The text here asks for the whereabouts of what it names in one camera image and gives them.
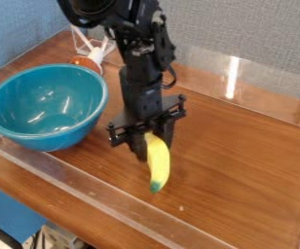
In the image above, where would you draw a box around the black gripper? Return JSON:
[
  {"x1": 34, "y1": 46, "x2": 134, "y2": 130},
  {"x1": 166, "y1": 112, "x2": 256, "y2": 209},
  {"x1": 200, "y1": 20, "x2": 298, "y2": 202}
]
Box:
[{"x1": 107, "y1": 94, "x2": 186, "y2": 161}]

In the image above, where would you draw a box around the yellow wedge object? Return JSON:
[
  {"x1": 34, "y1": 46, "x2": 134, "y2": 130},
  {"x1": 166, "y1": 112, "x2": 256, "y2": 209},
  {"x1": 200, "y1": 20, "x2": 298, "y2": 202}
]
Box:
[{"x1": 145, "y1": 132, "x2": 171, "y2": 193}]

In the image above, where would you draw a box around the blue bowl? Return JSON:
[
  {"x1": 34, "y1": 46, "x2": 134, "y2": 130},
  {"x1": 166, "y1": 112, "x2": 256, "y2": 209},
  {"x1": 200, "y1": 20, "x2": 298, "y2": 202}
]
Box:
[{"x1": 0, "y1": 63, "x2": 109, "y2": 152}]

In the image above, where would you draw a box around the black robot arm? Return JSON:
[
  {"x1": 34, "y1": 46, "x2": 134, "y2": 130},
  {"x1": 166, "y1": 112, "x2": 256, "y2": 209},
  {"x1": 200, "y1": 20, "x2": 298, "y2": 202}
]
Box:
[{"x1": 57, "y1": 0, "x2": 186, "y2": 160}]

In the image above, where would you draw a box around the orange white plunger toy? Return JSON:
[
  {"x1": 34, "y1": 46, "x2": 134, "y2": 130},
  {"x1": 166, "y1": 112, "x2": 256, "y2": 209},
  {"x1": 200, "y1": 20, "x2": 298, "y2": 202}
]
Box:
[{"x1": 70, "y1": 47, "x2": 103, "y2": 75}]

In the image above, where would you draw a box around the clear acrylic back barrier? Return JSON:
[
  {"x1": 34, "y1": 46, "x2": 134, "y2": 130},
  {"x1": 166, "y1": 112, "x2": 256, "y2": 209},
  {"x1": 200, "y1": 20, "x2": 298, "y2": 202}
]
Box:
[{"x1": 170, "y1": 29, "x2": 300, "y2": 126}]

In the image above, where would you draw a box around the clear acrylic barrier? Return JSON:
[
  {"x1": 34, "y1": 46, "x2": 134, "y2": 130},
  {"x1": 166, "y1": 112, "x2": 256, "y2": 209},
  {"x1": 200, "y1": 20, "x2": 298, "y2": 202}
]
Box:
[
  {"x1": 0, "y1": 135, "x2": 236, "y2": 249},
  {"x1": 170, "y1": 29, "x2": 300, "y2": 126}
]

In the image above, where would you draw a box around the clear acrylic front barrier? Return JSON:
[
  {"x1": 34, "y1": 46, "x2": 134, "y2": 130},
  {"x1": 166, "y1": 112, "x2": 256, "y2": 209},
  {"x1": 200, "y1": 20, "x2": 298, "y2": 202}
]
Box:
[{"x1": 0, "y1": 135, "x2": 236, "y2": 249}]

